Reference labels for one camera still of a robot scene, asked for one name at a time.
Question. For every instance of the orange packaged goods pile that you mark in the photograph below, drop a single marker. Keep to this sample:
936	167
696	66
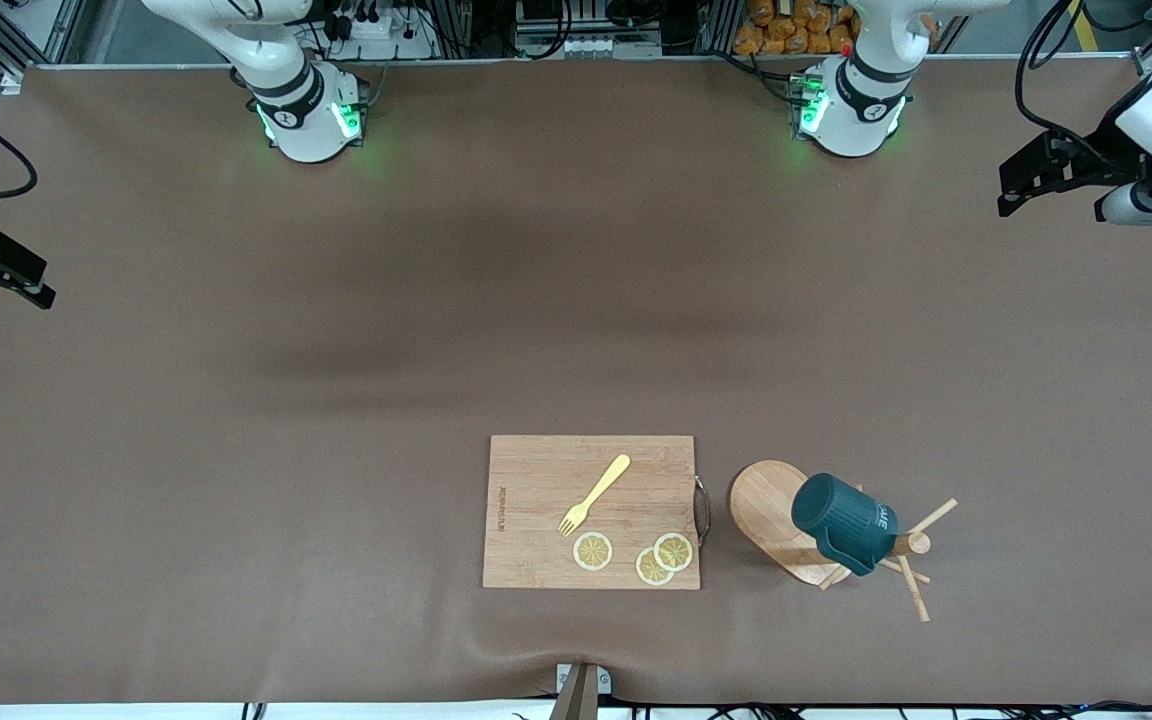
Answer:
796	35

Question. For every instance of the brown table mat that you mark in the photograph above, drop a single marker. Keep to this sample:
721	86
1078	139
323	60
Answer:
336	520

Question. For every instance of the wooden cup rack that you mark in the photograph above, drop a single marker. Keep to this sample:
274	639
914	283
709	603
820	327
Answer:
761	510

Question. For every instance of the yellow plastic fork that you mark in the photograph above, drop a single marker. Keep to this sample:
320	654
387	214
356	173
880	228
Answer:
600	490

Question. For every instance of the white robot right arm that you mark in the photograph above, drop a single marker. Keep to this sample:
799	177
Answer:
301	120

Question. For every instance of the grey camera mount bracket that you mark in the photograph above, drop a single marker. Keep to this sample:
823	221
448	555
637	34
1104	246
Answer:
581	690

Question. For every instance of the lemon slice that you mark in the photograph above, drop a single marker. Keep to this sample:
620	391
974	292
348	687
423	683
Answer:
592	551
674	551
647	570

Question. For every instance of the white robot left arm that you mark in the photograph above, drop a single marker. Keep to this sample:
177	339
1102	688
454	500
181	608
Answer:
851	115

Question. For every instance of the wooden cutting board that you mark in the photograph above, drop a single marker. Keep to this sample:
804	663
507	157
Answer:
536	520

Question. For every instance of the white power strip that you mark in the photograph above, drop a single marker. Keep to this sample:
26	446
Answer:
406	45

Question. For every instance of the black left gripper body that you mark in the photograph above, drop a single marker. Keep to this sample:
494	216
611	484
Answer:
1107	150

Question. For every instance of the dark teal cup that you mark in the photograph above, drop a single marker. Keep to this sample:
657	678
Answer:
841	520

